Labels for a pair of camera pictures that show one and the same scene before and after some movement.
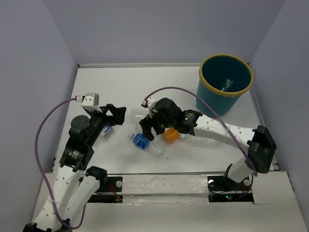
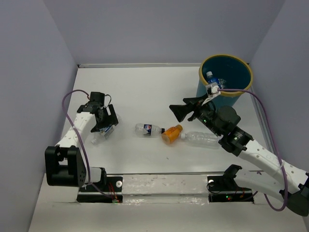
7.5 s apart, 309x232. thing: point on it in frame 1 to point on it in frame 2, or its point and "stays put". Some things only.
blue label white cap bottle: [153, 147] to [220, 82]
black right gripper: [147, 123] to [180, 111]
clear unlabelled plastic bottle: [202, 141] stays put
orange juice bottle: [170, 136] stays put
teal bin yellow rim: [222, 79] stays put
